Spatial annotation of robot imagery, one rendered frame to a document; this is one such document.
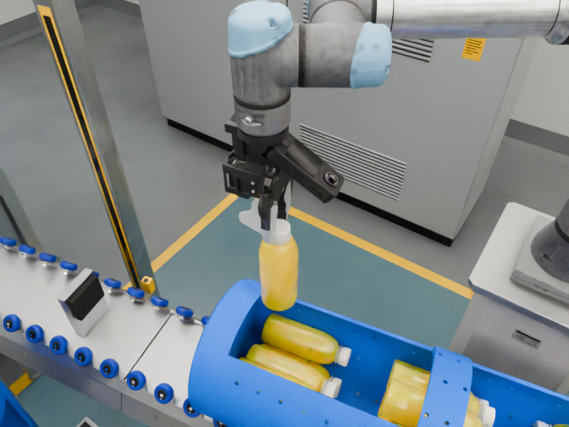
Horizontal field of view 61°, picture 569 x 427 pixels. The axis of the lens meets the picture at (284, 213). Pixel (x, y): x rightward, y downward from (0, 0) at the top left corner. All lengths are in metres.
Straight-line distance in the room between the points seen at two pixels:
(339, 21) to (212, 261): 2.14
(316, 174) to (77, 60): 0.75
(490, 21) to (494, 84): 1.48
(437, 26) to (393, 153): 1.86
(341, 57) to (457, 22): 0.21
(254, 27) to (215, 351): 0.58
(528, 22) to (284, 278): 0.53
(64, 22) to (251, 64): 0.70
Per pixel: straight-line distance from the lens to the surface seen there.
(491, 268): 1.20
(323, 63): 0.59
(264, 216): 0.71
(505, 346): 1.30
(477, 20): 0.75
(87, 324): 1.35
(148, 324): 1.33
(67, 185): 3.36
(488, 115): 2.30
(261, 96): 0.61
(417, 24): 0.73
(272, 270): 0.83
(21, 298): 1.51
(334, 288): 2.53
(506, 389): 1.10
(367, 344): 1.10
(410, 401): 0.93
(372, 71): 0.60
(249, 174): 0.69
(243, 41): 0.59
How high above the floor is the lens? 2.00
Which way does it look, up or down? 44 degrees down
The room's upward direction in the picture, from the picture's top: straight up
